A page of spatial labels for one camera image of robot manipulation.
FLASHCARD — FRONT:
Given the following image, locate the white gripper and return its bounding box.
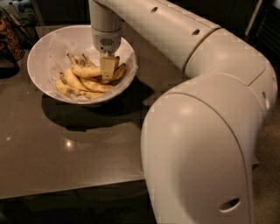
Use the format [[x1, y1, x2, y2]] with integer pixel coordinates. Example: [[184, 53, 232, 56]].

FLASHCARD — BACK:
[[91, 27, 121, 80]]

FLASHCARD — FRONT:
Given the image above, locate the long yellow banana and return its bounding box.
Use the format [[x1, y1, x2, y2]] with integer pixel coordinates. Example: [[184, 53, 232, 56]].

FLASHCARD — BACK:
[[71, 56, 120, 79]]

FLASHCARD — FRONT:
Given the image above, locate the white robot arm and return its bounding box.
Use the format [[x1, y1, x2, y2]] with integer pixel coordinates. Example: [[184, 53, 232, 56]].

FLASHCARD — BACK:
[[89, 0, 277, 224]]

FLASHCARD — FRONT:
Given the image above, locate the right dark-edged yellow banana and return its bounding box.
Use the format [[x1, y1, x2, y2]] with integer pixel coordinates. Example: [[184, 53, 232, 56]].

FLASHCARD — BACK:
[[101, 63, 126, 84]]

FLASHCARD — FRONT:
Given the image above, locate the middle yellow banana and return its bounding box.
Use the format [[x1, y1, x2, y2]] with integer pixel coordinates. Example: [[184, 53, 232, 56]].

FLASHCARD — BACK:
[[80, 78, 113, 93]]

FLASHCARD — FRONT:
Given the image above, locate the bottom small yellow banana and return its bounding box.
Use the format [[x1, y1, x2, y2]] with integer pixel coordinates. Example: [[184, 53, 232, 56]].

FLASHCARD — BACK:
[[80, 90, 103, 100]]

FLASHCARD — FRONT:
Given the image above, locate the left curved yellow banana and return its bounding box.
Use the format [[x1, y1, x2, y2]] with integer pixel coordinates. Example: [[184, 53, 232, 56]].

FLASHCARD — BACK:
[[59, 68, 88, 91]]

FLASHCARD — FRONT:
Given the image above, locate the bottom left spotted banana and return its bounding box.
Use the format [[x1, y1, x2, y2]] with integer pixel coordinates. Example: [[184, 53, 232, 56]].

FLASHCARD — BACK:
[[55, 80, 81, 98]]

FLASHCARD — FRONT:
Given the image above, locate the white bowl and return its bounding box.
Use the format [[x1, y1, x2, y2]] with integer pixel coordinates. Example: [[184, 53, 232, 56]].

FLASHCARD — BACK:
[[27, 25, 138, 105]]

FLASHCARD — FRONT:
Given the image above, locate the brown patterned object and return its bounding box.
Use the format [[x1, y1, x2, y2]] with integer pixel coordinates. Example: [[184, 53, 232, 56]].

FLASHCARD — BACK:
[[0, 14, 25, 60]]

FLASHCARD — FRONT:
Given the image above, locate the black wire rack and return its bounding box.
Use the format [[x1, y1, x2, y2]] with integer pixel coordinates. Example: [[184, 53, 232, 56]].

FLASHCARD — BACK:
[[3, 4, 39, 49]]

